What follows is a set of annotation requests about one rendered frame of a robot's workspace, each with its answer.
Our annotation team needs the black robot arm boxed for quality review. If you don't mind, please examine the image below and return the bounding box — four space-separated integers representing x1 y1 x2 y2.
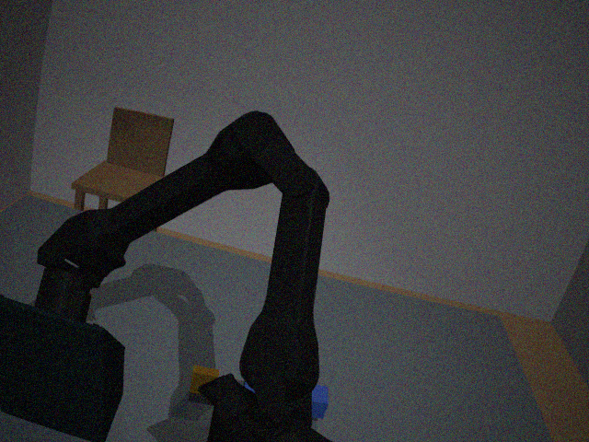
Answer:
35 110 333 442

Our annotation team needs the yellow cube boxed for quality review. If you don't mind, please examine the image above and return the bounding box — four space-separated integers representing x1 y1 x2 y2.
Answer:
190 365 219 395

